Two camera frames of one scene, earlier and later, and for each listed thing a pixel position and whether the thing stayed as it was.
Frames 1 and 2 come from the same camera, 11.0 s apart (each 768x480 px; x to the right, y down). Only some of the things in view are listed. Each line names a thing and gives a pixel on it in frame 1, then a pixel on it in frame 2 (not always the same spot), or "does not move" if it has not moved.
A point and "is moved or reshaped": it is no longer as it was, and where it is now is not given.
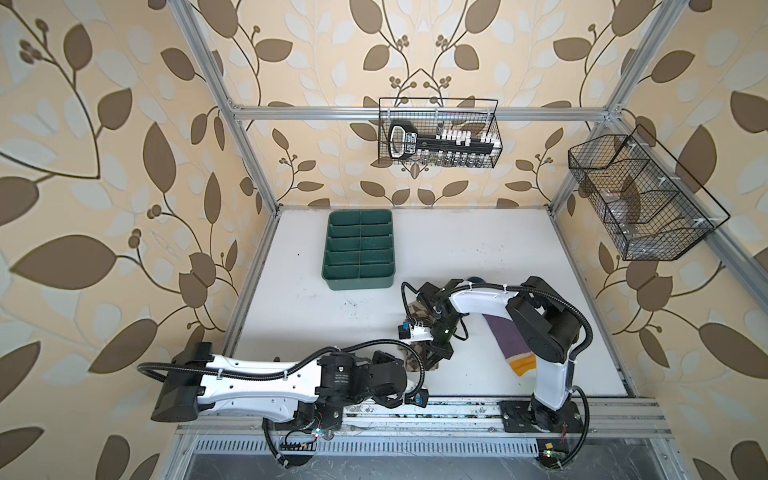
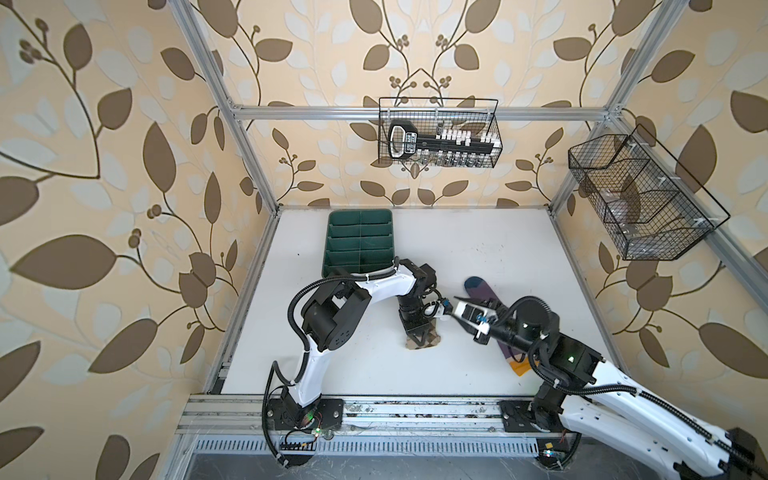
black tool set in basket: (449, 144) does not move
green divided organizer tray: (360, 250) does not move
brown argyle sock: (414, 353) is moved or reshaped
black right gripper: (436, 351) → (481, 336)
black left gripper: (383, 356) → (417, 331)
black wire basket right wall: (648, 204) does not move
